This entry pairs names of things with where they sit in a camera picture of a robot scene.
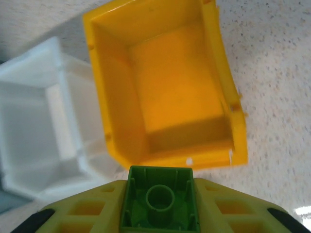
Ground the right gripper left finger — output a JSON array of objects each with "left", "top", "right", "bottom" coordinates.
[{"left": 9, "top": 178, "right": 128, "bottom": 233}]

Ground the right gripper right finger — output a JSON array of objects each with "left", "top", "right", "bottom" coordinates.
[{"left": 194, "top": 178, "right": 311, "bottom": 233}]

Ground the green lego brick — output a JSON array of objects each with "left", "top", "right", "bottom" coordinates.
[{"left": 118, "top": 165, "right": 202, "bottom": 233}]

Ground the grey plastic bin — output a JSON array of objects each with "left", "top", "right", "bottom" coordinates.
[{"left": 0, "top": 46, "right": 34, "bottom": 213}]

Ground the white plastic bin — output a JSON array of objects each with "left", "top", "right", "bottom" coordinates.
[{"left": 0, "top": 36, "right": 129, "bottom": 201}]

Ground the yellow plastic bin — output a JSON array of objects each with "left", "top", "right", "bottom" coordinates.
[{"left": 82, "top": 0, "right": 248, "bottom": 170}]

